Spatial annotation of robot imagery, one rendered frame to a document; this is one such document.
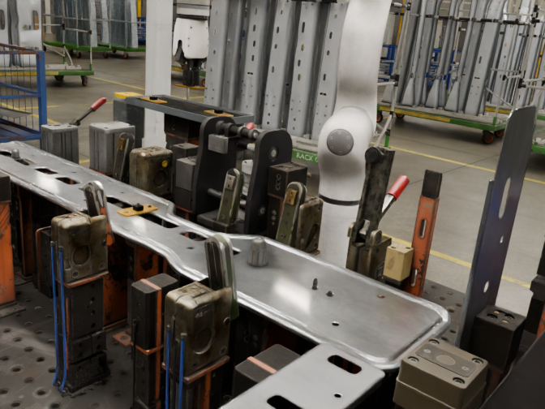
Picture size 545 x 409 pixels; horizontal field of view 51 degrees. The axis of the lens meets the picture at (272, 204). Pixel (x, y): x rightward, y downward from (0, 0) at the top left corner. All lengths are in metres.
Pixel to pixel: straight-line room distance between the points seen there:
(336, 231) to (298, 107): 4.16
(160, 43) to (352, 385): 4.44
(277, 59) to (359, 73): 4.35
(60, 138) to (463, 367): 1.35
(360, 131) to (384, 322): 0.61
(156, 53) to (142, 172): 3.63
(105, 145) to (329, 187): 0.58
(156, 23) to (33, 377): 4.00
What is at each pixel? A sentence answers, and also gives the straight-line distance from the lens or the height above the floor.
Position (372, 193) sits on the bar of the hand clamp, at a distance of 1.01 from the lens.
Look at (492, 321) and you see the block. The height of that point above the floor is 1.08.
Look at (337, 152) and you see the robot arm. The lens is 1.37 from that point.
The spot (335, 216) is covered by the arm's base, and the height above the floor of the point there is 0.94.
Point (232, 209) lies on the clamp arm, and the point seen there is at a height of 1.02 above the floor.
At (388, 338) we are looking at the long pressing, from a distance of 0.83.
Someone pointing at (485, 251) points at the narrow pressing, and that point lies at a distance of 0.73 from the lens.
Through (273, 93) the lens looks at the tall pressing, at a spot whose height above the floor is 0.68.
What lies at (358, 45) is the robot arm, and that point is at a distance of 1.39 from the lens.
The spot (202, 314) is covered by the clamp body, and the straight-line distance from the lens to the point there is 0.79.
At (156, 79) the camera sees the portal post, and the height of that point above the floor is 0.83.
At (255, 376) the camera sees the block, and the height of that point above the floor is 0.98.
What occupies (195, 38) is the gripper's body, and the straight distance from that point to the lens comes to 1.54.
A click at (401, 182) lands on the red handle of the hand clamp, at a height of 1.14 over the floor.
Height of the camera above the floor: 1.41
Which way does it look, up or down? 18 degrees down
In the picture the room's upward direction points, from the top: 5 degrees clockwise
